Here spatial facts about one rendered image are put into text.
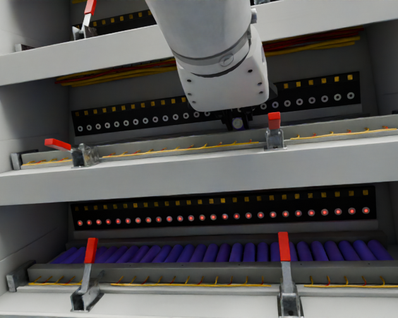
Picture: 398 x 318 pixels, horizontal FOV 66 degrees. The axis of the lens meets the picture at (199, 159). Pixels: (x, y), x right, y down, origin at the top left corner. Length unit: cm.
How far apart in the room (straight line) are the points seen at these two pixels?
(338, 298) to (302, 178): 15
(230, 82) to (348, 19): 17
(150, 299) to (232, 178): 20
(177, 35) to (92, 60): 24
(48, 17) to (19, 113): 23
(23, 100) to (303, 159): 49
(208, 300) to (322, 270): 15
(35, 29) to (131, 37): 28
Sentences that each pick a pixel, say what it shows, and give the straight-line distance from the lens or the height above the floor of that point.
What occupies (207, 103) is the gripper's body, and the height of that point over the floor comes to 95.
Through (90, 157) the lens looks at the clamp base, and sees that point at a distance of 46.
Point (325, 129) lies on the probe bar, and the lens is 43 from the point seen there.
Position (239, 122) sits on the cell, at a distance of 46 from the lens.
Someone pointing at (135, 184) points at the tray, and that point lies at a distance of 41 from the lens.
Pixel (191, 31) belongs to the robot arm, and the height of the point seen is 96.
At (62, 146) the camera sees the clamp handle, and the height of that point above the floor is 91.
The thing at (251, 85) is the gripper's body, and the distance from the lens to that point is 36.
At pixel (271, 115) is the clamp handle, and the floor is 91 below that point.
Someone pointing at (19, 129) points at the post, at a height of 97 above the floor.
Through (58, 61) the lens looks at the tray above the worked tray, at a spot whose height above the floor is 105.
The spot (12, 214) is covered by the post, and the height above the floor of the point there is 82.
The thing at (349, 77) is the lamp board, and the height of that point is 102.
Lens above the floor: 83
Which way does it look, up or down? 8 degrees up
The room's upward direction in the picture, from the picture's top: 3 degrees counter-clockwise
